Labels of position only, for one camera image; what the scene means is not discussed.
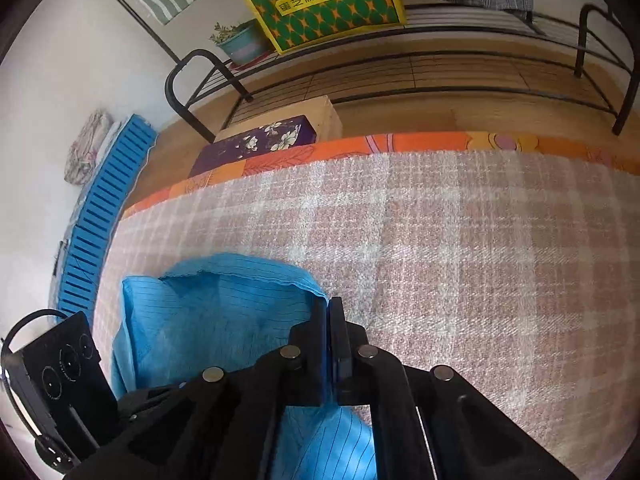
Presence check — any orange floral bed sheet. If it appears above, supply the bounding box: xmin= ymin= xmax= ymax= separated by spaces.
xmin=122 ymin=131 xmax=640 ymax=218

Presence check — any potted plant in teal pot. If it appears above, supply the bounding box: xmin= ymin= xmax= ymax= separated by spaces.
xmin=210 ymin=20 xmax=271 ymax=67

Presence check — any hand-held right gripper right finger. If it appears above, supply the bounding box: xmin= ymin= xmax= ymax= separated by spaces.
xmin=330 ymin=297 xmax=576 ymax=480

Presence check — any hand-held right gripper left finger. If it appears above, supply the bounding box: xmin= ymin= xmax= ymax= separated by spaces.
xmin=85 ymin=300 xmax=332 ymax=480

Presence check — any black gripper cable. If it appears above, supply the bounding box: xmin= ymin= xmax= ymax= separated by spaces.
xmin=0 ymin=309 xmax=71 ymax=461

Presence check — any light blue striped shirt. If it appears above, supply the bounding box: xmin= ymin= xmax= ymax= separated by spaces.
xmin=111 ymin=254 xmax=378 ymax=480

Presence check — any purple floral box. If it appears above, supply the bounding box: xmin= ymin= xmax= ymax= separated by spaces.
xmin=189 ymin=115 xmax=317 ymax=178

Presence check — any yellow green gift box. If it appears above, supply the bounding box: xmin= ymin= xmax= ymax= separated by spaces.
xmin=233 ymin=0 xmax=407 ymax=55

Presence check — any plain wooden box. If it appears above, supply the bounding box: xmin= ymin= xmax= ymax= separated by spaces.
xmin=215 ymin=95 xmax=343 ymax=143

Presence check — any pink plaid blanket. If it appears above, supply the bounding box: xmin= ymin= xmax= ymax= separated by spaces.
xmin=102 ymin=152 xmax=640 ymax=476

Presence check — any floral folded quilt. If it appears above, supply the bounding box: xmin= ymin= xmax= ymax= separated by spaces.
xmin=64 ymin=110 xmax=121 ymax=187

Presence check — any black metal clothes rack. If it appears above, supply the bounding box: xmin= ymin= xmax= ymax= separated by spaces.
xmin=82 ymin=0 xmax=640 ymax=143

